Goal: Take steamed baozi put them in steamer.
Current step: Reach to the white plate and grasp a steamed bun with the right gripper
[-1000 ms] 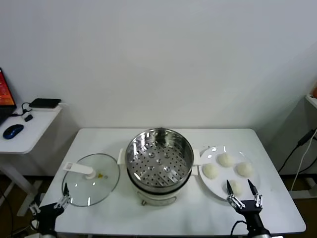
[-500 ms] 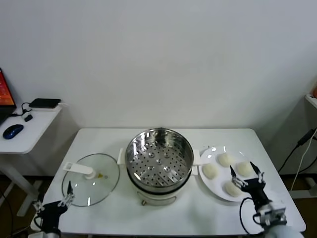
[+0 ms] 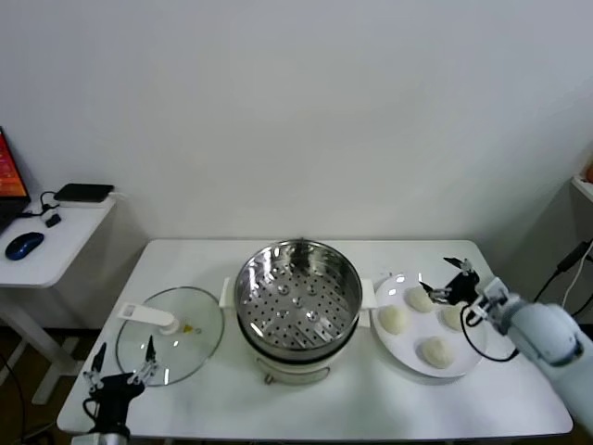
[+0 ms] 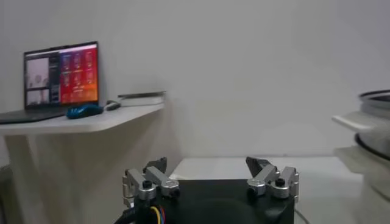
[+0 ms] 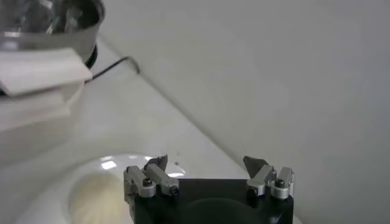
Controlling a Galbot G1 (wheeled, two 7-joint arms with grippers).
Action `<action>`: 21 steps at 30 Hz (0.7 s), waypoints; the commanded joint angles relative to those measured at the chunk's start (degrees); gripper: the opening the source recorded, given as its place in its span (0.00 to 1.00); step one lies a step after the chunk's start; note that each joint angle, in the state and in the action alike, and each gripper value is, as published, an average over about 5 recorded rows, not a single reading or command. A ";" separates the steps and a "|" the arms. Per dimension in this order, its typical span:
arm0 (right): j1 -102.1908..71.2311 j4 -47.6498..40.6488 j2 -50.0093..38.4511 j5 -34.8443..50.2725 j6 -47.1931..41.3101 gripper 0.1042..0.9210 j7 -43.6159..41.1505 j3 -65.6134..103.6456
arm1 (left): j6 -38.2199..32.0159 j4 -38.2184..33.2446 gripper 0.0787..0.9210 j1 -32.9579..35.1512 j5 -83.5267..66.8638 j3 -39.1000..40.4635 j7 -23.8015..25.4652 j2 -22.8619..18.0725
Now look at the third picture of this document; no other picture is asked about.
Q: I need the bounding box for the white round plate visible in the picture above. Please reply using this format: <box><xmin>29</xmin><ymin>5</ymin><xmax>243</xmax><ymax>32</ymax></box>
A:
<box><xmin>370</xmin><ymin>272</ymin><xmax>488</xmax><ymax>379</ymax></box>

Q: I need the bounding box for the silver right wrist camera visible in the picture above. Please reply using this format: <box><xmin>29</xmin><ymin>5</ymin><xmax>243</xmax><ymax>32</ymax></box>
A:
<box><xmin>472</xmin><ymin>276</ymin><xmax>511</xmax><ymax>325</ymax></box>

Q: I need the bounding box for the white electric cooker base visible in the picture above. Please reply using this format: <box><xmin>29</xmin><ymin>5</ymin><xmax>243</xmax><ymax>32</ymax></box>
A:
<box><xmin>235</xmin><ymin>305</ymin><xmax>374</xmax><ymax>386</ymax></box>

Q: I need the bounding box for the white shelf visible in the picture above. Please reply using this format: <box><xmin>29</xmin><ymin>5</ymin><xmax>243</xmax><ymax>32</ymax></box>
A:
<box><xmin>569</xmin><ymin>175</ymin><xmax>593</xmax><ymax>205</ymax></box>

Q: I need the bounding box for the black floor cable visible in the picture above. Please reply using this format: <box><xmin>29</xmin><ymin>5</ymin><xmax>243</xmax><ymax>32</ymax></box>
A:
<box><xmin>0</xmin><ymin>354</ymin><xmax>27</xmax><ymax>432</ymax></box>

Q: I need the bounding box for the open laptop with red screen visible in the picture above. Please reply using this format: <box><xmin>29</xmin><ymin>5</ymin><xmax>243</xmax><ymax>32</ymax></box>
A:
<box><xmin>0</xmin><ymin>125</ymin><xmax>32</xmax><ymax>233</ymax></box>

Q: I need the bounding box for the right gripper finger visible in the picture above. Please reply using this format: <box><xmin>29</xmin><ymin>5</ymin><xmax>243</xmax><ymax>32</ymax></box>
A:
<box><xmin>418</xmin><ymin>280</ymin><xmax>453</xmax><ymax>305</ymax></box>
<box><xmin>443</xmin><ymin>257</ymin><xmax>474</xmax><ymax>279</ymax></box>

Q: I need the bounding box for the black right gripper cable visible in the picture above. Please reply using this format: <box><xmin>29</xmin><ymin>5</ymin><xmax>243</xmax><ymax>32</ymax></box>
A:
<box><xmin>461</xmin><ymin>296</ymin><xmax>520</xmax><ymax>362</ymax></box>

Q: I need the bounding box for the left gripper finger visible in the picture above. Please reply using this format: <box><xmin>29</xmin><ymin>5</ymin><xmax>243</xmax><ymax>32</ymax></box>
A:
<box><xmin>128</xmin><ymin>336</ymin><xmax>159</xmax><ymax>385</ymax></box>
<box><xmin>82</xmin><ymin>342</ymin><xmax>108</xmax><ymax>393</ymax></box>

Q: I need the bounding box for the white steamed baozi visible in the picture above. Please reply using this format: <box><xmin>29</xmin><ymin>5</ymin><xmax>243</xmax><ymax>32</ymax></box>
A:
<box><xmin>439</xmin><ymin>303</ymin><xmax>467</xmax><ymax>333</ymax></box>
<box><xmin>419</xmin><ymin>336</ymin><xmax>456</xmax><ymax>371</ymax></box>
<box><xmin>406</xmin><ymin>286</ymin><xmax>436</xmax><ymax>314</ymax></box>
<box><xmin>378</xmin><ymin>304</ymin><xmax>411</xmax><ymax>336</ymax></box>

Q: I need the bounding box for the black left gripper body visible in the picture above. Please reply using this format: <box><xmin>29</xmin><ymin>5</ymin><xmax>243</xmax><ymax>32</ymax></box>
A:
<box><xmin>90</xmin><ymin>372</ymin><xmax>146</xmax><ymax>435</ymax></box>

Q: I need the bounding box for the long white cable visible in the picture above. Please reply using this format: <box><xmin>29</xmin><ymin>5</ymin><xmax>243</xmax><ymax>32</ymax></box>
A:
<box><xmin>562</xmin><ymin>240</ymin><xmax>593</xmax><ymax>321</ymax></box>

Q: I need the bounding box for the white side desk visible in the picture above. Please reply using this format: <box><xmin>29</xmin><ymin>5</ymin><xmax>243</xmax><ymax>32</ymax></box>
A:
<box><xmin>0</xmin><ymin>197</ymin><xmax>117</xmax><ymax>404</ymax></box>

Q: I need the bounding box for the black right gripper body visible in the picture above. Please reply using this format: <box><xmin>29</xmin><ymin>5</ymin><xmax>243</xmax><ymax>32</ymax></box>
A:
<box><xmin>444</xmin><ymin>271</ymin><xmax>481</xmax><ymax>305</ymax></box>

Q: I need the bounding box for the steel perforated steamer basket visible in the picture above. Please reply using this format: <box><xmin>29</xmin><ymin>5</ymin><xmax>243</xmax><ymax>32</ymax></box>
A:
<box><xmin>219</xmin><ymin>238</ymin><xmax>379</xmax><ymax>351</ymax></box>

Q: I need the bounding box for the black cable with adapter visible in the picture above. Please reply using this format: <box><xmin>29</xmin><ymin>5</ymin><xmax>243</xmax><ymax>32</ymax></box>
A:
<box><xmin>532</xmin><ymin>240</ymin><xmax>593</xmax><ymax>305</ymax></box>

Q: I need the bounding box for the thin black desk cable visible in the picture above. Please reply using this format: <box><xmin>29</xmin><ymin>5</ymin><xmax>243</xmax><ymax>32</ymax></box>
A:
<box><xmin>18</xmin><ymin>189</ymin><xmax>64</xmax><ymax>222</ymax></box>

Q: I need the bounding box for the glass lid with white handle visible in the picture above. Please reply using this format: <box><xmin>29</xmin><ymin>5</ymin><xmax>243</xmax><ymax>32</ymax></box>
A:
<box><xmin>115</xmin><ymin>286</ymin><xmax>226</xmax><ymax>388</ymax></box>

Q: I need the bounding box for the black flat box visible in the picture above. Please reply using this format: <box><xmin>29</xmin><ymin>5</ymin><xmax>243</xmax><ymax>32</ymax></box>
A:
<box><xmin>53</xmin><ymin>183</ymin><xmax>115</xmax><ymax>203</ymax></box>

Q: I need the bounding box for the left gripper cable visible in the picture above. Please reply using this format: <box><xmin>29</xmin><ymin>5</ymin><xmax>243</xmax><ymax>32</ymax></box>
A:
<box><xmin>82</xmin><ymin>397</ymin><xmax>101</xmax><ymax>433</ymax></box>

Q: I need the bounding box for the blue computer mouse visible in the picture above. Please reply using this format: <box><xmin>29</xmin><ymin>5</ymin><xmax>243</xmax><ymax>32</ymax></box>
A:
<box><xmin>4</xmin><ymin>231</ymin><xmax>45</xmax><ymax>261</ymax></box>

